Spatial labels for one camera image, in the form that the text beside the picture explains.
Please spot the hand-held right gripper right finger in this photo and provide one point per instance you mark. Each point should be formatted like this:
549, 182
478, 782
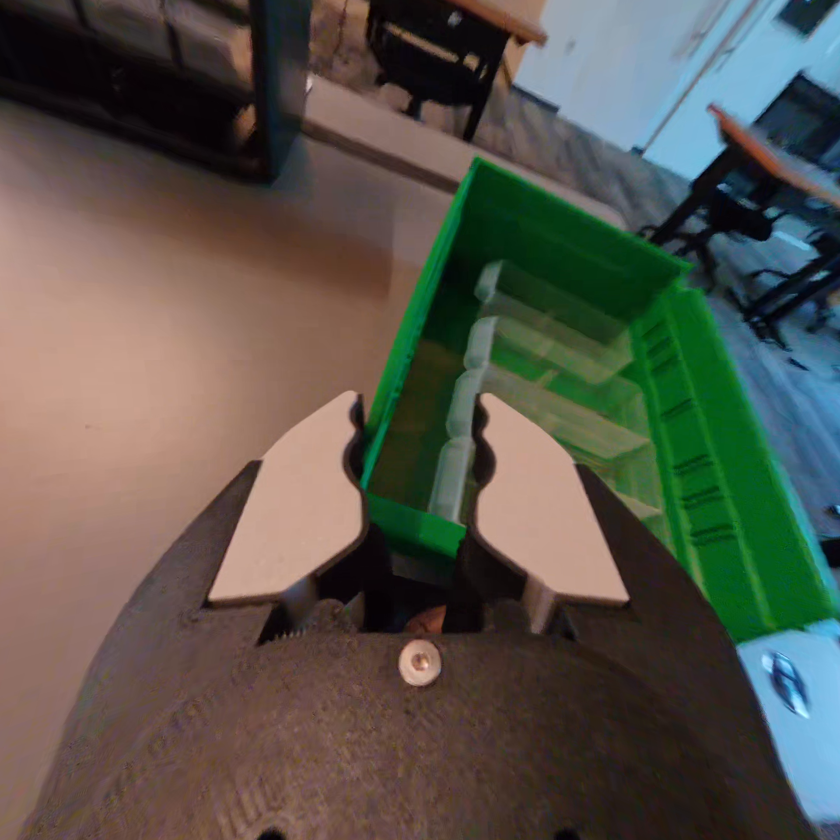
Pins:
544, 525

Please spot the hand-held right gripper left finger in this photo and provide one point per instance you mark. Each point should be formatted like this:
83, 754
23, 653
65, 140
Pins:
295, 512

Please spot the green plastic bin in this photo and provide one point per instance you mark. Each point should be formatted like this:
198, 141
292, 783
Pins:
722, 459

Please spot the black drawer cabinet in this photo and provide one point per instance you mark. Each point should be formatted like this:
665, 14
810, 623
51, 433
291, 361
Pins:
279, 79

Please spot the rows of clear cabinet drawers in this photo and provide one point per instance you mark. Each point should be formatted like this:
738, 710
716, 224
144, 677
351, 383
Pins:
164, 29

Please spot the white pad with dark logo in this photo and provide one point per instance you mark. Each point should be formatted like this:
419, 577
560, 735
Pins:
787, 695

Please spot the black desk legs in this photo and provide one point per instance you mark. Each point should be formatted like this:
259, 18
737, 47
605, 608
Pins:
741, 229

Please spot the background wooden desk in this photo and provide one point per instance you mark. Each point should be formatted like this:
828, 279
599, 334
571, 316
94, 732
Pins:
774, 154
505, 16

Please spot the black office chair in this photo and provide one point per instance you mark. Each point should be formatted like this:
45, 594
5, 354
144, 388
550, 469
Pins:
433, 59

